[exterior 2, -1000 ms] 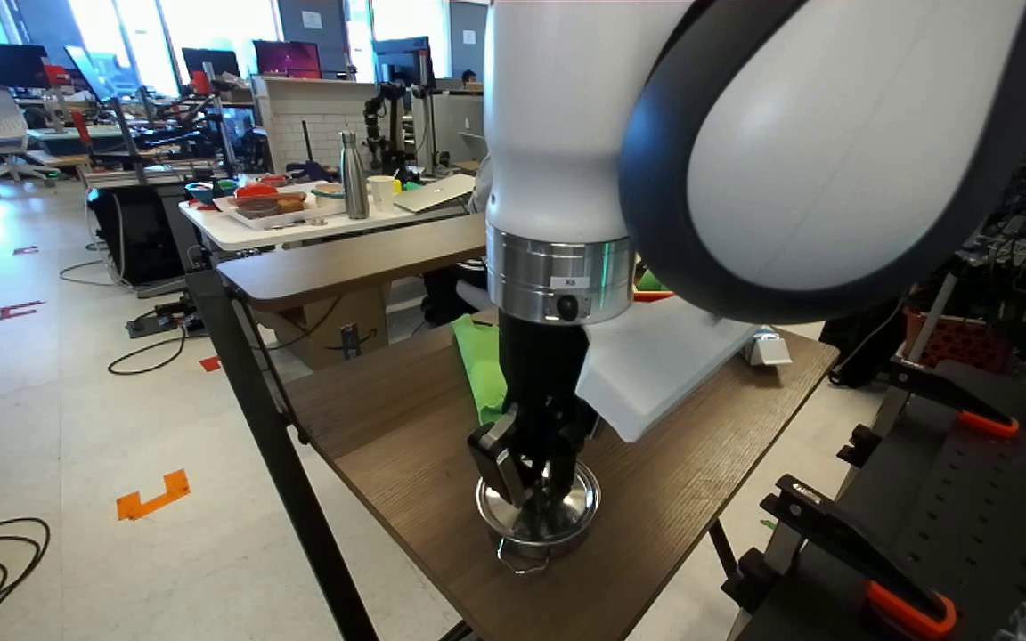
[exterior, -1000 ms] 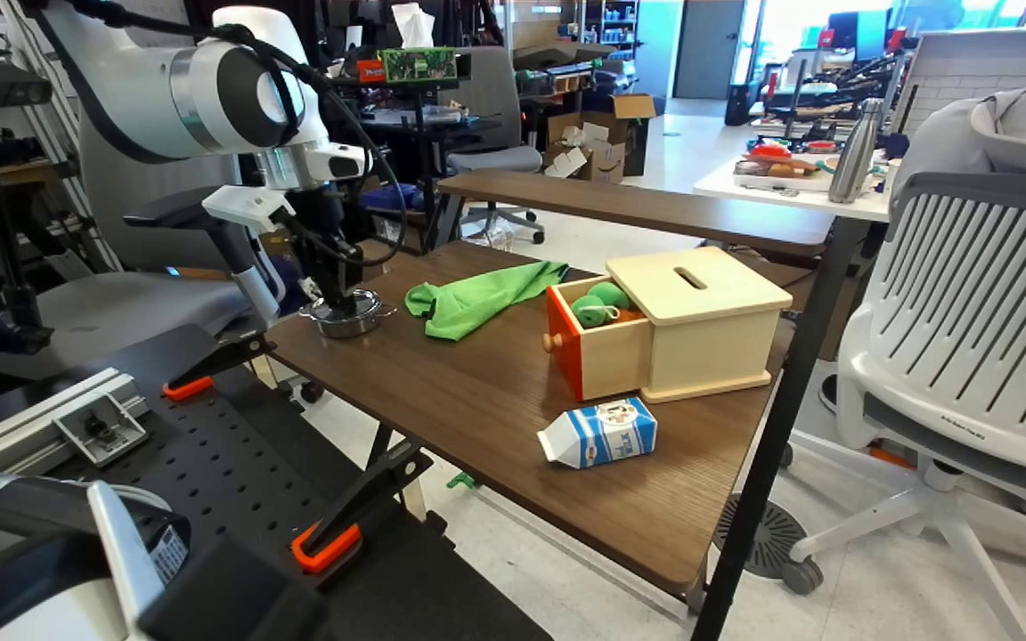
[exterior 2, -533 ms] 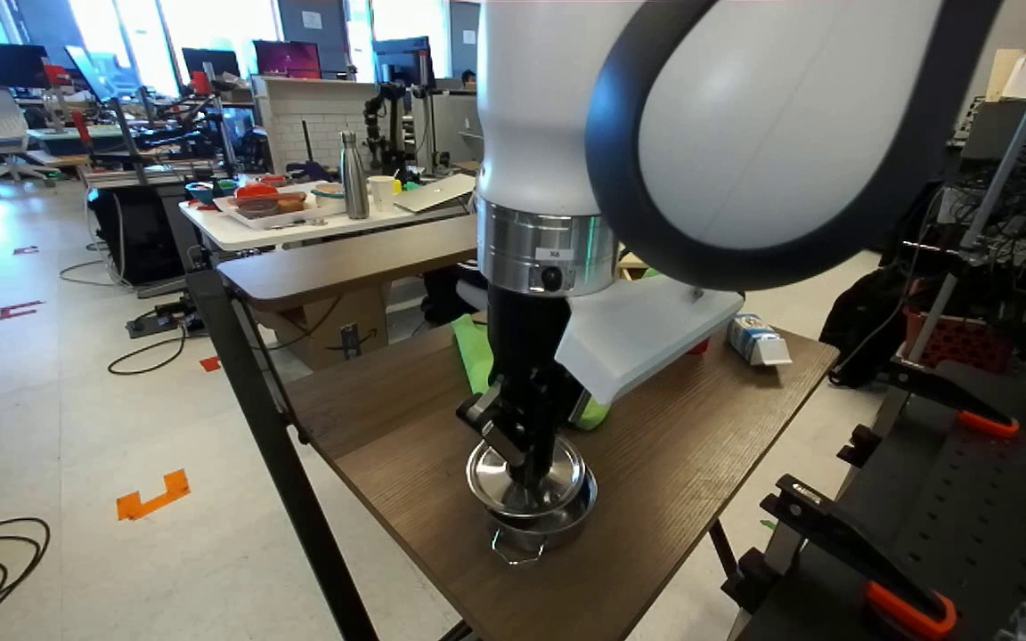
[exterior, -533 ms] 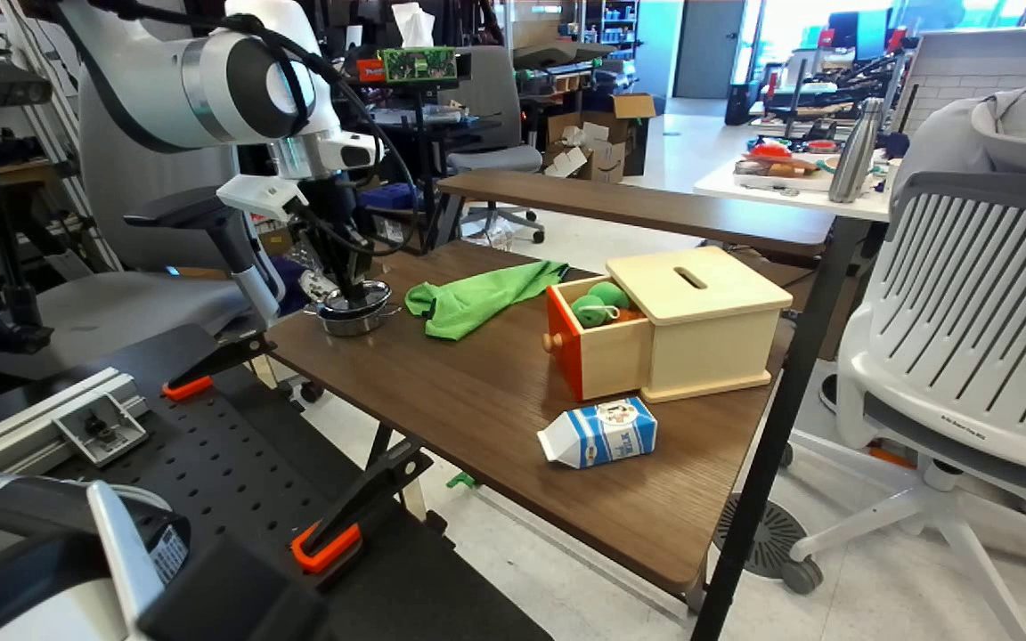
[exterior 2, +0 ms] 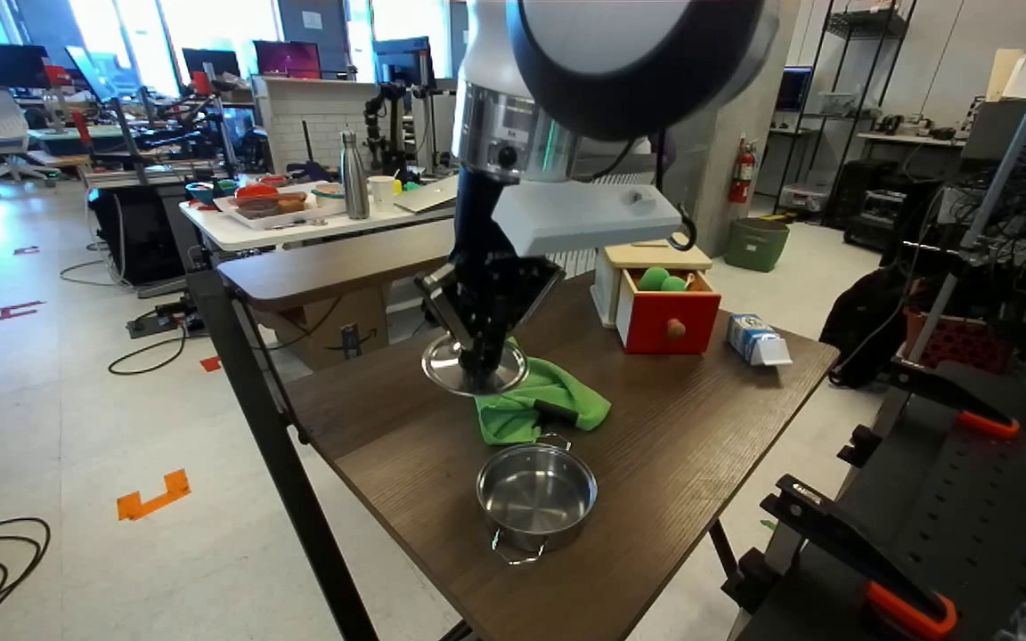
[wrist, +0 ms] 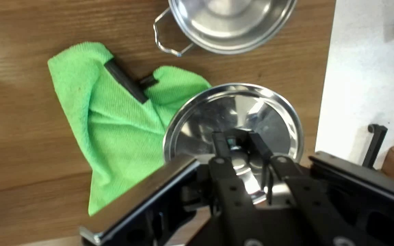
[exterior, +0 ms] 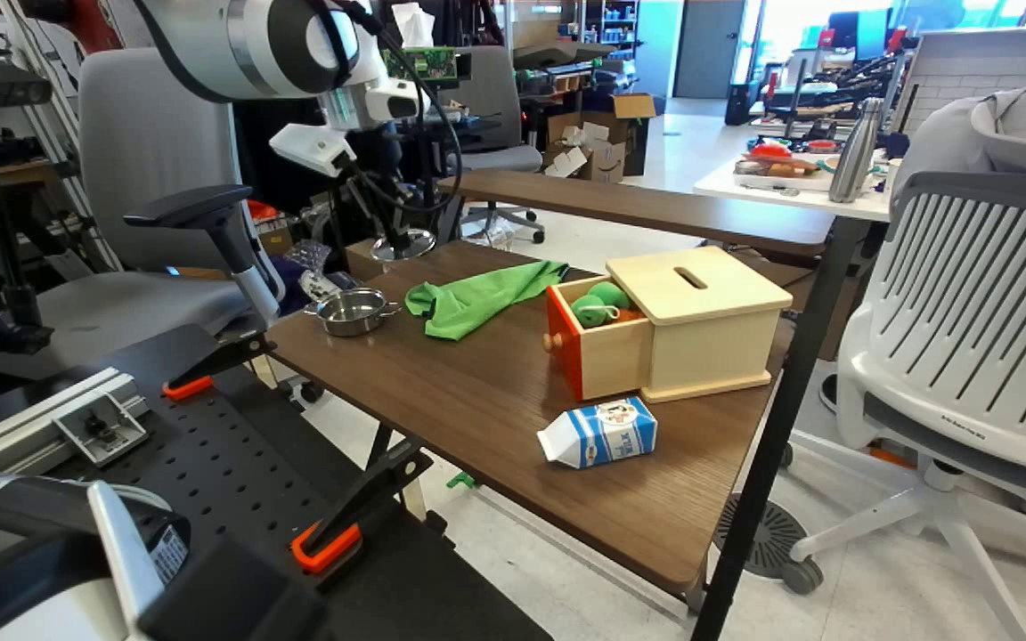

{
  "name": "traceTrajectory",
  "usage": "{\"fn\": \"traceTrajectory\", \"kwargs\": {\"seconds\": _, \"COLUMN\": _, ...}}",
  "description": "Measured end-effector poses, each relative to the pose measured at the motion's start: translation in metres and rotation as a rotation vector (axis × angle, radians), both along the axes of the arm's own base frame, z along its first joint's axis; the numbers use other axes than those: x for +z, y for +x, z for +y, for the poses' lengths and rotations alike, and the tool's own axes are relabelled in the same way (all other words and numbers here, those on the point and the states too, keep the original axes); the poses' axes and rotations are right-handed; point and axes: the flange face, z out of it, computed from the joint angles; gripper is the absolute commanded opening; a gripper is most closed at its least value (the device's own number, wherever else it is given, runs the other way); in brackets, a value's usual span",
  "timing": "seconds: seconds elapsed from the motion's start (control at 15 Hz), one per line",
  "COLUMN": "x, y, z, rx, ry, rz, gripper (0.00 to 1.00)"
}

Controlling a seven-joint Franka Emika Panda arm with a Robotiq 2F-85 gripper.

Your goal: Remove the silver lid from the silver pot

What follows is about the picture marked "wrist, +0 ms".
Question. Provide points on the green microfiber cloth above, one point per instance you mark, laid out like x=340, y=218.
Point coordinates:
x=116, y=132

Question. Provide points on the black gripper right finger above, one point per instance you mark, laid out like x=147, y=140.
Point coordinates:
x=298, y=186

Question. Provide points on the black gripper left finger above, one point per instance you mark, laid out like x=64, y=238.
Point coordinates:
x=229, y=182

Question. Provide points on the silver pot lid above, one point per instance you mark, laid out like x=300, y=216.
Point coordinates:
x=202, y=121

